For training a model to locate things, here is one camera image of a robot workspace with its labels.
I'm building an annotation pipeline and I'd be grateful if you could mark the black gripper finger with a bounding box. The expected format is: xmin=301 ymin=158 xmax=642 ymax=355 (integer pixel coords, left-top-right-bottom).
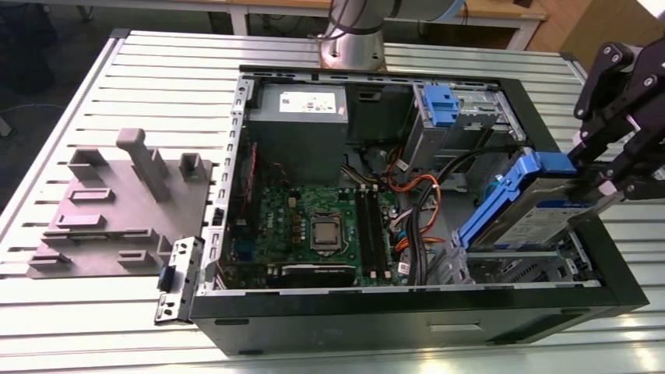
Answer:
xmin=566 ymin=41 xmax=665 ymax=172
xmin=589 ymin=128 xmax=665 ymax=203

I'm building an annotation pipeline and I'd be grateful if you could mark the hard disk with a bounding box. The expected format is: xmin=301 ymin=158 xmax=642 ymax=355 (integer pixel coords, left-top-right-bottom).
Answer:
xmin=456 ymin=151 xmax=604 ymax=250

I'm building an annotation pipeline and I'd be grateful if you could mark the metal disk bay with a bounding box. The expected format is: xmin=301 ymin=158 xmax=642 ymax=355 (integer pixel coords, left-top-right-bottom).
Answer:
xmin=436 ymin=229 xmax=593 ymax=285

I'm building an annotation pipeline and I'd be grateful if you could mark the brown wooden cabinet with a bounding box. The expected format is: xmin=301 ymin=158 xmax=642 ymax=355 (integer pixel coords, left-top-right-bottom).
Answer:
xmin=524 ymin=0 xmax=665 ymax=102

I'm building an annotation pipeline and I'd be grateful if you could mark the blue plastic drive latch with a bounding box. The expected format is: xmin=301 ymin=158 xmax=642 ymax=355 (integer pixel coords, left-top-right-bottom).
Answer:
xmin=422 ymin=84 xmax=461 ymax=128

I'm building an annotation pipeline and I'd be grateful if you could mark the metal drive cage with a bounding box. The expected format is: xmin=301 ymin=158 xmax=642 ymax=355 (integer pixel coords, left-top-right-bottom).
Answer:
xmin=402 ymin=81 xmax=526 ymax=172

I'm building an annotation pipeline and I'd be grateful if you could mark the black RAM slot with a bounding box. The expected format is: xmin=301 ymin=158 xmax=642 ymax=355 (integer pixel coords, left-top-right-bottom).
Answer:
xmin=356 ymin=185 xmax=378 ymax=280

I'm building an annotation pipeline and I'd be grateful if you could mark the green motherboard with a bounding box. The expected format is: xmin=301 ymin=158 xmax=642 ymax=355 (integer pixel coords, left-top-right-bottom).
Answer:
xmin=222 ymin=185 xmax=412 ymax=289

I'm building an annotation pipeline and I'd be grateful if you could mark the grey power supply unit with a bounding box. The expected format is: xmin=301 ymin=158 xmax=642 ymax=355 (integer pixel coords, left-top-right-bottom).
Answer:
xmin=242 ymin=83 xmax=349 ymax=188

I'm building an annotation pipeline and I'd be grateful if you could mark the silver CPU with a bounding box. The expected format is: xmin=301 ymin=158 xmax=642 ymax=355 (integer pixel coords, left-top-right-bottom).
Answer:
xmin=314 ymin=224 xmax=345 ymax=247

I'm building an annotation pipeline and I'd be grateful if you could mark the CPU socket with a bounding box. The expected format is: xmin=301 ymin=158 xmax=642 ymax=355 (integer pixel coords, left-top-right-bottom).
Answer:
xmin=308 ymin=211 xmax=356 ymax=259

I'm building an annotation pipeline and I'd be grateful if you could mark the black PC case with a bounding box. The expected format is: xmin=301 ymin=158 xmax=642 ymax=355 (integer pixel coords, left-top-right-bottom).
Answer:
xmin=186 ymin=65 xmax=650 ymax=356

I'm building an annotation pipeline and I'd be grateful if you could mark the black graphics card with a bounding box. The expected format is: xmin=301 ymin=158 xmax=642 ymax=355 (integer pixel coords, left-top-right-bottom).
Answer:
xmin=266 ymin=263 xmax=360 ymax=289

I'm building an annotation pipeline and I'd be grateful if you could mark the grey parts rack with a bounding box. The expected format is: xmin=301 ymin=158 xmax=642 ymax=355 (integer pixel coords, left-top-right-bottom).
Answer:
xmin=24 ymin=128 xmax=222 ymax=281

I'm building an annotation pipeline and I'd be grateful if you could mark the wooden desk with white frame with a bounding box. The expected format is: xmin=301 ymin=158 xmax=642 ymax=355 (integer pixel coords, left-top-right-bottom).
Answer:
xmin=206 ymin=0 xmax=552 ymax=51

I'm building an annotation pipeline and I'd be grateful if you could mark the orange cable bundle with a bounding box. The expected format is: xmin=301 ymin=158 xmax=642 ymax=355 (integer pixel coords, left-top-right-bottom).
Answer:
xmin=386 ymin=175 xmax=448 ymax=254

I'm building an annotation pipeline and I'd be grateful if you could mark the black cable bundle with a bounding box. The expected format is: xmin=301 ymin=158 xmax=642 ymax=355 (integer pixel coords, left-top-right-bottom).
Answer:
xmin=402 ymin=144 xmax=521 ymax=285

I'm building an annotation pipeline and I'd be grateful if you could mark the thin red cable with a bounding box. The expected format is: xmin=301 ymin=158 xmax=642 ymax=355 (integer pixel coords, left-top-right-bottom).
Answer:
xmin=238 ymin=140 xmax=260 ymax=229

